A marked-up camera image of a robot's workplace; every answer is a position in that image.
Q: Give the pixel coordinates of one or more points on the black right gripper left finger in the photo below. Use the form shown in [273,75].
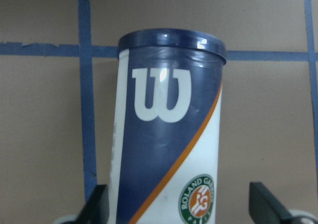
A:
[95,211]

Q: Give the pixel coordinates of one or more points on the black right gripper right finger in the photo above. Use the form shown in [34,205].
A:
[265,208]

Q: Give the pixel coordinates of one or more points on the Wilson tennis ball can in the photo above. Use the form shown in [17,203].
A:
[166,129]

